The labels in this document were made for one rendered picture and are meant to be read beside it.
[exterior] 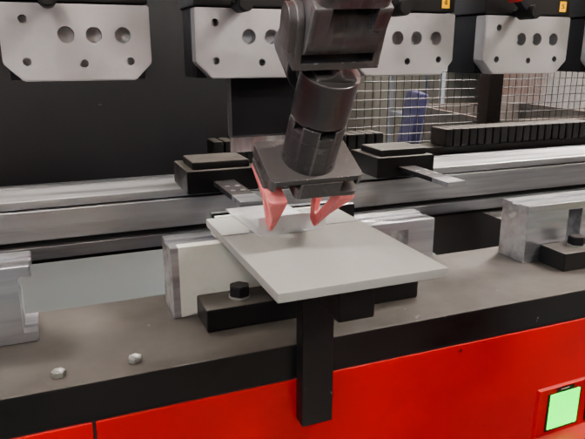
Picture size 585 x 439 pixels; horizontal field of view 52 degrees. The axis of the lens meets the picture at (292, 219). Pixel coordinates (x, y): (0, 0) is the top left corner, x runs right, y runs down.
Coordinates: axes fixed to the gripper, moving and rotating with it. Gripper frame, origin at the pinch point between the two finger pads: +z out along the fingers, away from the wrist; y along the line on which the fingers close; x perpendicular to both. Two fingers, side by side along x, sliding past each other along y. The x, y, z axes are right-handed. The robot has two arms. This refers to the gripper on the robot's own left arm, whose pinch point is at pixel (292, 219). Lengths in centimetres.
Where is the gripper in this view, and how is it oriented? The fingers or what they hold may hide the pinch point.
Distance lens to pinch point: 68.4
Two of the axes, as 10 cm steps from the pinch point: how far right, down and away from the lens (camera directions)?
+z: -1.8, 7.0, 6.9
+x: 3.2, 7.1, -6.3
